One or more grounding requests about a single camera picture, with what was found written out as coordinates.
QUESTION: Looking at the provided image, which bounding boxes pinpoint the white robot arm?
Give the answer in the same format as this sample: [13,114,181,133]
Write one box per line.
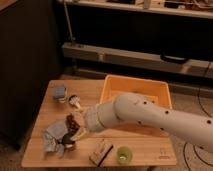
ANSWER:
[83,92,213,153]

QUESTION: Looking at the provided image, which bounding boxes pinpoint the yellow plastic tray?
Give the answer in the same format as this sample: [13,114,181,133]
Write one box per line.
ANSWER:
[99,75,172,108]

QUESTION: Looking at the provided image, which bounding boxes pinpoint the brown dried fruit cluster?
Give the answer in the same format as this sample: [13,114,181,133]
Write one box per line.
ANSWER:
[66,114,80,132]

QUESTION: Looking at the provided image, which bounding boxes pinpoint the small metal cup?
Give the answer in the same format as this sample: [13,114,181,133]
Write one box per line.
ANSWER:
[62,134,76,149]

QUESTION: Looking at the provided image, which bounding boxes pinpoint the wooden block brush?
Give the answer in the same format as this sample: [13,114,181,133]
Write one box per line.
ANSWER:
[89,139,113,167]

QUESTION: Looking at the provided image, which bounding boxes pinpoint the blue gray cloth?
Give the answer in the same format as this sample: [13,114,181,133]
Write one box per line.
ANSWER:
[43,120,68,158]

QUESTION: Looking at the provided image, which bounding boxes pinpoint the blue gray sponge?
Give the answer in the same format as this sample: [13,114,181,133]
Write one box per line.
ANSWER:
[53,85,67,103]

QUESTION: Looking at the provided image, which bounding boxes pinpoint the green plastic cup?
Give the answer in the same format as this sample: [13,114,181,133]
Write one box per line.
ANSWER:
[116,146,133,165]

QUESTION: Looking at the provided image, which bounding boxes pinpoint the metal stand pole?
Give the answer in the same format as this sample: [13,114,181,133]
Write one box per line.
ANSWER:
[63,0,76,45]

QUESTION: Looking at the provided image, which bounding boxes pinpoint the wooden bench beam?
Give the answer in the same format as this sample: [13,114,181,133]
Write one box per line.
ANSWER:
[62,42,209,76]

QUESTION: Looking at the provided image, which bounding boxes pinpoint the cluttered back shelf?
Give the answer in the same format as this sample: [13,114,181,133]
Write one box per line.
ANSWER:
[56,0,213,20]

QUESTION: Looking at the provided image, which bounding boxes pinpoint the black cable on floor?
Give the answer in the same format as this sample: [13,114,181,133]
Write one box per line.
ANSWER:
[181,61,213,171]

